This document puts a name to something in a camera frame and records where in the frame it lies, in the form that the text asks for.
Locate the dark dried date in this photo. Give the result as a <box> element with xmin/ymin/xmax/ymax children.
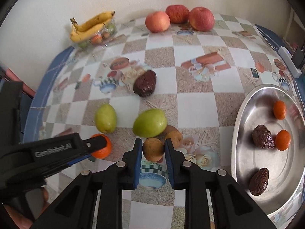
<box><xmin>249</xmin><ymin>168</ymin><xmax>269</xmax><ymax>196</ymax></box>
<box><xmin>133</xmin><ymin>70</ymin><xmax>157</xmax><ymax>97</ymax></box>

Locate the large orange mandarin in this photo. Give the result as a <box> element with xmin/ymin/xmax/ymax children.
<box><xmin>91</xmin><ymin>133</ymin><xmax>112</xmax><ymax>159</ymax></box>

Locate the brown longan fruit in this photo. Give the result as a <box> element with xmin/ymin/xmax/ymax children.
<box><xmin>143</xmin><ymin>138</ymin><xmax>164</xmax><ymax>162</ymax></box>
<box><xmin>163</xmin><ymin>125</ymin><xmax>183</xmax><ymax>149</ymax></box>

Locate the operator left hand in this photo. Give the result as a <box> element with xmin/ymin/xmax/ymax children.
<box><xmin>4</xmin><ymin>187</ymin><xmax>49</xmax><ymax>229</ymax></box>

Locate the silver metal oval tray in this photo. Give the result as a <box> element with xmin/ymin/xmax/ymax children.
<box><xmin>230</xmin><ymin>83</ymin><xmax>305</xmax><ymax>218</ymax></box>

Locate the dark date on tray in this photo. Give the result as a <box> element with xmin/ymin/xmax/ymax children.
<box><xmin>252</xmin><ymin>125</ymin><xmax>275</xmax><ymax>149</ymax></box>

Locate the small mandarin on tray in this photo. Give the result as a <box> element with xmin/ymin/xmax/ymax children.
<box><xmin>275</xmin><ymin>130</ymin><xmax>292</xmax><ymax>151</ymax></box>

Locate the yellow banana bunch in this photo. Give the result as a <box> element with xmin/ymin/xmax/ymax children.
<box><xmin>70</xmin><ymin>11</ymin><xmax>116</xmax><ymax>43</ymax></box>

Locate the small green jujube fruit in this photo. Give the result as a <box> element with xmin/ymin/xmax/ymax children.
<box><xmin>95</xmin><ymin>103</ymin><xmax>117</xmax><ymax>133</ymax></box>

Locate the clear plastic fruit container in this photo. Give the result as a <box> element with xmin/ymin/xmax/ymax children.
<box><xmin>73</xmin><ymin>19</ymin><xmax>117</xmax><ymax>49</ymax></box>

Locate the large green jujube fruit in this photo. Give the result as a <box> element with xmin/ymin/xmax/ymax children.
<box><xmin>132</xmin><ymin>109</ymin><xmax>168</xmax><ymax>138</ymax></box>

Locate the white power strip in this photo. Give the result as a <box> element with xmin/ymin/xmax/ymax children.
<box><xmin>278</xmin><ymin>46</ymin><xmax>302</xmax><ymax>79</ymax></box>

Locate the pale pink apple left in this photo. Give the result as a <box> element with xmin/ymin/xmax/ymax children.
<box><xmin>145</xmin><ymin>11</ymin><xmax>171</xmax><ymax>33</ymax></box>

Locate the black plug adapter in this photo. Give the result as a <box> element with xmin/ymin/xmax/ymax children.
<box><xmin>292</xmin><ymin>48</ymin><xmax>305</xmax><ymax>69</ymax></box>

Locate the dark red apple middle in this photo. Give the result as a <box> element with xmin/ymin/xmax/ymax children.
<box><xmin>165</xmin><ymin>5</ymin><xmax>190</xmax><ymax>24</ymax></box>

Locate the red apple right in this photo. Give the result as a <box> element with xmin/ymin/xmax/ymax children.
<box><xmin>189</xmin><ymin>7</ymin><xmax>215</xmax><ymax>31</ymax></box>

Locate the red chair frame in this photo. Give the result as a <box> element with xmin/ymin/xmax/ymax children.
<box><xmin>6</xmin><ymin>68</ymin><xmax>36</xmax><ymax>97</ymax></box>

